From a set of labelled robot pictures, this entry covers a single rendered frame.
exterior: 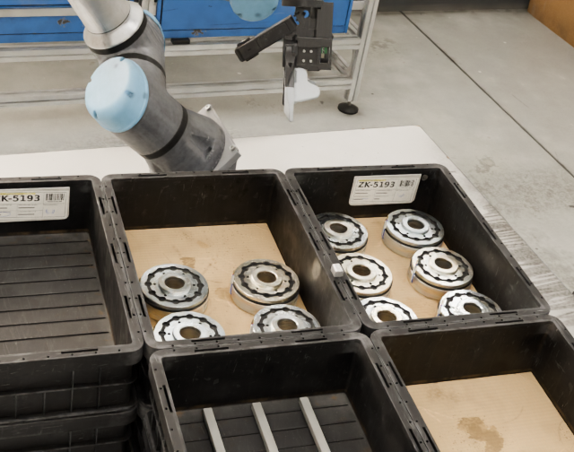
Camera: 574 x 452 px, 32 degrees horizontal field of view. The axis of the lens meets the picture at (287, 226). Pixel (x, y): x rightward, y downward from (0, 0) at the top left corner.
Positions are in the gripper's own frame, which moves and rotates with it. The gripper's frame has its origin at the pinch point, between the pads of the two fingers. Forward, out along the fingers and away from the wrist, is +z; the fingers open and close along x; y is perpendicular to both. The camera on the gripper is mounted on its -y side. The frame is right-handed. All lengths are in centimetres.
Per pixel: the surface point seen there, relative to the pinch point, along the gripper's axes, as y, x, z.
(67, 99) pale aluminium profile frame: -69, 164, 15
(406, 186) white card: 21.5, -1.6, 10.9
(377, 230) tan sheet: 16.6, -4.0, 18.4
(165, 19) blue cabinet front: -37, 166, -12
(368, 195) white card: 14.7, -3.2, 12.4
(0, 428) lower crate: -36, -54, 35
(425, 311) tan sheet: 22.6, -22.6, 27.0
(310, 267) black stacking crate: 4.0, -26.8, 19.4
